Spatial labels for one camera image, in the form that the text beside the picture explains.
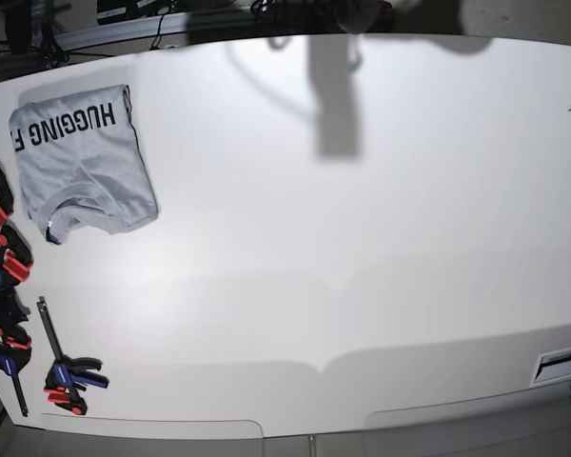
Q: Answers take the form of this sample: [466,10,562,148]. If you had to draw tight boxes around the grey T-shirt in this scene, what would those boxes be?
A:
[9,85,159,245]

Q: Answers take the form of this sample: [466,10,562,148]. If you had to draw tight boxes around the small blue bar clamp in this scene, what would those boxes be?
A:
[36,296,109,416]

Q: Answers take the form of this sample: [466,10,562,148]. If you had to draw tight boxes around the blue red bar clamp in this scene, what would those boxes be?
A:
[0,224,34,332]

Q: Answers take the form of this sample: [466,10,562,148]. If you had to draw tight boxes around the black blue bar clamp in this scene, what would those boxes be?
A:
[0,288,31,417]

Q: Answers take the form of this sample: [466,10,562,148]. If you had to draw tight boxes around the white label card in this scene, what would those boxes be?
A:
[529,348,571,387]

